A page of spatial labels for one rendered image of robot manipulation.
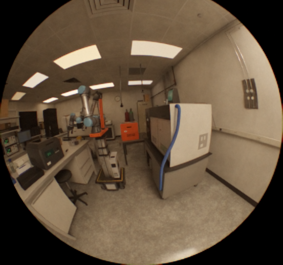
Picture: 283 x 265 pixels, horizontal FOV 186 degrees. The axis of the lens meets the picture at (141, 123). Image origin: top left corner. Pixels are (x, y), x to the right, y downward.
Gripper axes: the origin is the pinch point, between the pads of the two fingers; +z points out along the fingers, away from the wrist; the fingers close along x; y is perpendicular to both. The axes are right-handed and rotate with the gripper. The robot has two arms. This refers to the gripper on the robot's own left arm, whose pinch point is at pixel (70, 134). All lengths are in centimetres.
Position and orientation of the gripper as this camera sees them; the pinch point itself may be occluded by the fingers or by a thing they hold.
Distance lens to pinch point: 142.9
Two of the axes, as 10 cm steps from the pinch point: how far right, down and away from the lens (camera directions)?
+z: -3.4, 9.3, 1.1
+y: -8.9, -2.8, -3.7
